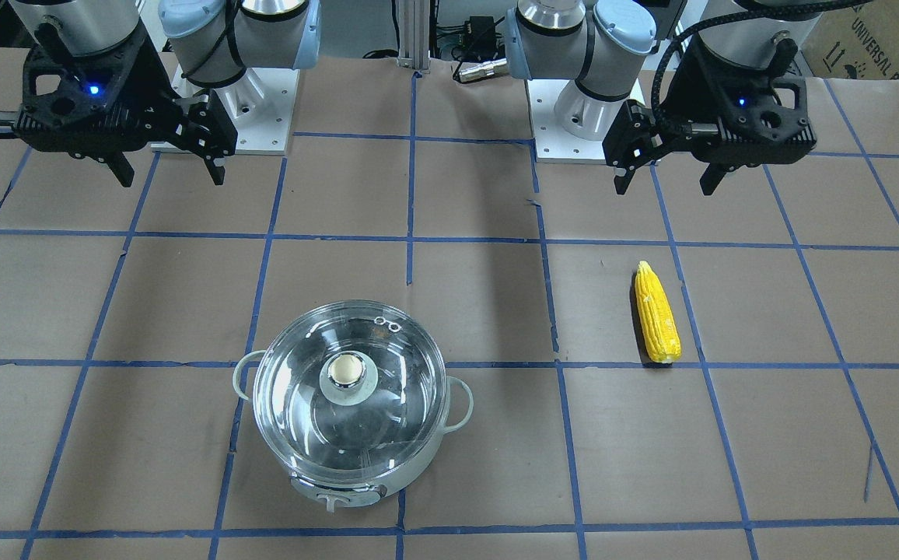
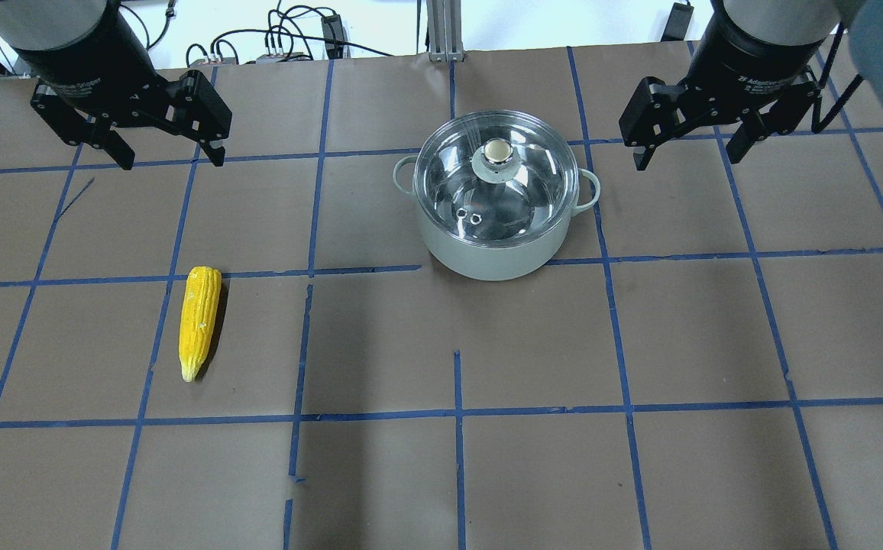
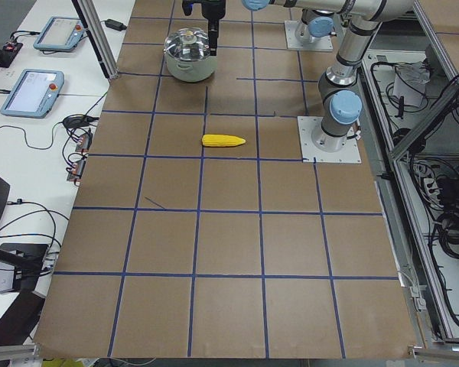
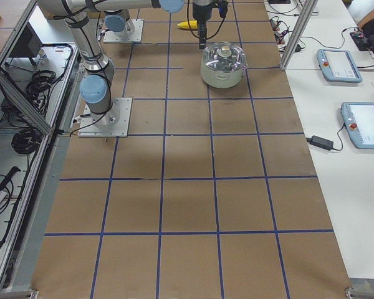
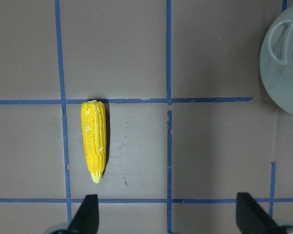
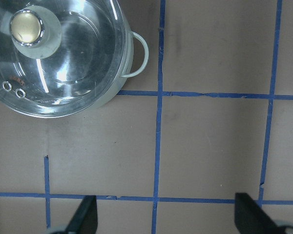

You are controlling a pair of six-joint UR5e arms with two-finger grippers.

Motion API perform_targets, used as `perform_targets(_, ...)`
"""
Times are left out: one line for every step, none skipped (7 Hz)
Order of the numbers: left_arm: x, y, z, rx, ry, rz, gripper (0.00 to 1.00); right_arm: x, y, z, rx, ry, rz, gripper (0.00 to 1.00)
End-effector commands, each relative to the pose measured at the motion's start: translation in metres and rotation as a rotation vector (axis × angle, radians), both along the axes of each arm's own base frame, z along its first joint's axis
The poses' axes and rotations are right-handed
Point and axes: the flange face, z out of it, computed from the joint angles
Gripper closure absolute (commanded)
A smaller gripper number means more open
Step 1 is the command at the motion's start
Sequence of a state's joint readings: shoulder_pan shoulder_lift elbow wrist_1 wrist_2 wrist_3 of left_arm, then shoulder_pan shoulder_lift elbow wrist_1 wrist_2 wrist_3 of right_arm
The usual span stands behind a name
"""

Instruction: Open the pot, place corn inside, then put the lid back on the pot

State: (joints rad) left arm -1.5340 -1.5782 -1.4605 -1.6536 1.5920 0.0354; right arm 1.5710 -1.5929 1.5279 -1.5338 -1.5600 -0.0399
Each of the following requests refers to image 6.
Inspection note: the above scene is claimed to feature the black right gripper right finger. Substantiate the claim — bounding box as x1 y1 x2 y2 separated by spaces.
234 193 285 234

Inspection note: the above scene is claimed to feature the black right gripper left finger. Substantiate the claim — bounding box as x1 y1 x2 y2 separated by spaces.
64 195 98 234

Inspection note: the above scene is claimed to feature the glass pot lid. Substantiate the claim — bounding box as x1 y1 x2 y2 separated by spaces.
0 0 126 116

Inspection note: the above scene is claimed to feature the pale green cooking pot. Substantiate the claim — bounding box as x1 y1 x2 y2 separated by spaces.
0 0 149 119

